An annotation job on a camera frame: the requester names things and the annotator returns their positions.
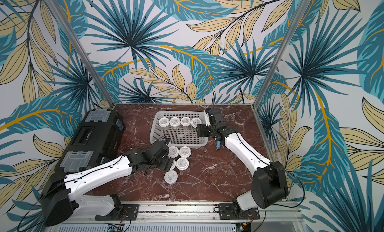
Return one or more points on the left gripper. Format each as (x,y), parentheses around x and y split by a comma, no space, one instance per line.
(166,165)

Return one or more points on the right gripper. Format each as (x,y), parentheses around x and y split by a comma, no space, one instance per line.
(214,122)

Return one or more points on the white yogurt cup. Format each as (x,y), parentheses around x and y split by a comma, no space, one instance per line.
(175,123)
(173,166)
(173,152)
(171,177)
(182,164)
(185,152)
(185,122)
(195,122)
(164,123)

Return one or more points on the white plastic basket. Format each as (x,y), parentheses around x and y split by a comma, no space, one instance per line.
(181,136)

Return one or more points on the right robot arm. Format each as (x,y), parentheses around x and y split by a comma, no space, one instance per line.
(269,184)

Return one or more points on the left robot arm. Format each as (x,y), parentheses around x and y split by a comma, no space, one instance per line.
(65,195)

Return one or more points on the black toolbox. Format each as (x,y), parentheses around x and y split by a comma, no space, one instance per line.
(95,142)

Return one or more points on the aluminium rail frame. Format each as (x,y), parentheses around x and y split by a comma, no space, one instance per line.
(193,216)

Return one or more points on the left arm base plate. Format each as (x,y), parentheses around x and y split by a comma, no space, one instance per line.
(126,211)

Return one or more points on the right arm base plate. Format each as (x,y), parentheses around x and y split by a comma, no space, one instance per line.
(229,211)

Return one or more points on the right aluminium corner post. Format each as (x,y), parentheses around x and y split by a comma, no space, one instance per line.
(297,16)

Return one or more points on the aluminium corner post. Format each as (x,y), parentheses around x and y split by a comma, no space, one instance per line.
(59,14)
(297,16)

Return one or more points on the left aluminium corner post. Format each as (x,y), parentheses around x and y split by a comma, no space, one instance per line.
(59,14)

